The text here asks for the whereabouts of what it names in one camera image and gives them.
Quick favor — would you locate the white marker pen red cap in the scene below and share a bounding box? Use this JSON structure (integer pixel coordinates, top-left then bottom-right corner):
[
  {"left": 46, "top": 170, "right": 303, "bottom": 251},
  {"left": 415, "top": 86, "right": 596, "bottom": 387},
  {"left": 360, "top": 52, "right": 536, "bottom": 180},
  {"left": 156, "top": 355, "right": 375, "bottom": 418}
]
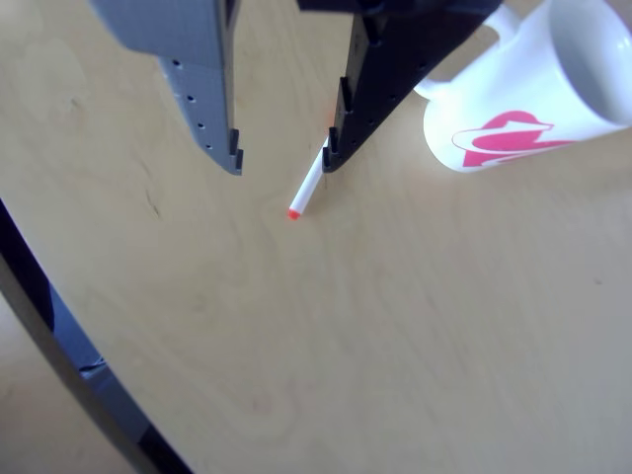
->
[{"left": 286, "top": 135, "right": 331, "bottom": 220}]

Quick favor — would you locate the white mug red heart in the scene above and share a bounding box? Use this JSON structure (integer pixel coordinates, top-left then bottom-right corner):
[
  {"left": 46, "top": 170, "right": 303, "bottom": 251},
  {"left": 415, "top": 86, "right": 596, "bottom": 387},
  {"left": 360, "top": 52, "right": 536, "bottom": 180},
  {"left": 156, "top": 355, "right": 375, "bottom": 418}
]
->
[{"left": 413, "top": 0, "right": 632, "bottom": 174}]

